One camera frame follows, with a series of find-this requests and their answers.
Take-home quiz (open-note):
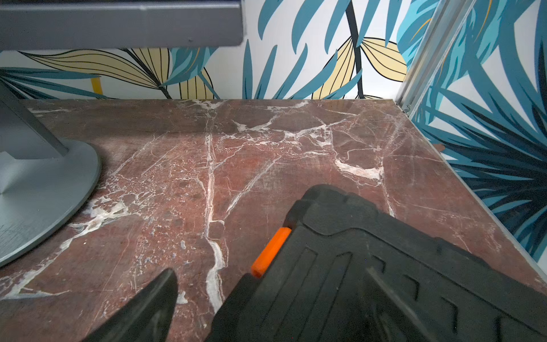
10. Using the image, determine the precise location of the right aluminium frame post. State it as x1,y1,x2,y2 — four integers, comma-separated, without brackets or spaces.
395,1,474,118

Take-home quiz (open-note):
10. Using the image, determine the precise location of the black computer monitor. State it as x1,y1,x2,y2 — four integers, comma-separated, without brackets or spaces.
1,1,245,51

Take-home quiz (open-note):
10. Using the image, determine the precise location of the grey round monitor stand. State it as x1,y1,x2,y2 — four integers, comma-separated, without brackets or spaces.
1,86,101,266

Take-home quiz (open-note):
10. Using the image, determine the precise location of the black plastic tool case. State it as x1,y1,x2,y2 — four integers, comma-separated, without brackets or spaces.
207,185,546,341

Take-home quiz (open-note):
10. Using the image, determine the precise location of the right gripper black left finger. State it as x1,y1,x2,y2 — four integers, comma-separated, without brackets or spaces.
84,269,178,341

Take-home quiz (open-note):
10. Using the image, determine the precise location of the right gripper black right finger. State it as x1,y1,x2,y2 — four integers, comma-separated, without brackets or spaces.
360,267,432,341

